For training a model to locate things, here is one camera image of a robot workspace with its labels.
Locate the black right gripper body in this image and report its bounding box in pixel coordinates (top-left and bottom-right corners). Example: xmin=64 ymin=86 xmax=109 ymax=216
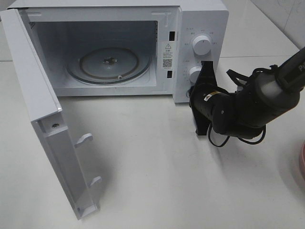
xmin=189 ymin=85 xmax=236 ymax=124

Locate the pink round plate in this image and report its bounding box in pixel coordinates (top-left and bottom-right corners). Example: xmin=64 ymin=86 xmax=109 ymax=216
xmin=299 ymin=143 xmax=305 ymax=180

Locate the white microwave door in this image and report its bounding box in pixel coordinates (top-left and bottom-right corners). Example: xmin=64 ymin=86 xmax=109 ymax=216
xmin=0 ymin=9 xmax=102 ymax=219

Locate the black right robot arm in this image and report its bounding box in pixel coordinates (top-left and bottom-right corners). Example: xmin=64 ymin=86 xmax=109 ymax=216
xmin=190 ymin=49 xmax=305 ymax=145

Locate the lower white microwave knob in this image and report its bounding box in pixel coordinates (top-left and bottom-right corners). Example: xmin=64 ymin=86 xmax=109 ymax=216
xmin=189 ymin=66 xmax=202 ymax=84

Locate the white microwave knob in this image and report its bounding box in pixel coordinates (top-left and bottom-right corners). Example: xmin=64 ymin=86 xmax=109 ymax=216
xmin=189 ymin=66 xmax=202 ymax=84
xmin=192 ymin=34 xmax=212 ymax=55

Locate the upper white microwave knob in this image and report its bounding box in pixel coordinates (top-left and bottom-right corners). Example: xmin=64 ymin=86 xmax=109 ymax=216
xmin=192 ymin=34 xmax=212 ymax=55

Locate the white microwave oven body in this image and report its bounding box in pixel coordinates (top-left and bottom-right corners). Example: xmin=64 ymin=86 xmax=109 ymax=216
xmin=6 ymin=0 xmax=229 ymax=103

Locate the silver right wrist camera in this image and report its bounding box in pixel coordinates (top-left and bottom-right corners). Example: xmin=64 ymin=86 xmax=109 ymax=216
xmin=190 ymin=61 xmax=217 ymax=136

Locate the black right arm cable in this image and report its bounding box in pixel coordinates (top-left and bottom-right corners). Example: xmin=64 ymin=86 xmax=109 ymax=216
xmin=206 ymin=69 xmax=267 ymax=147

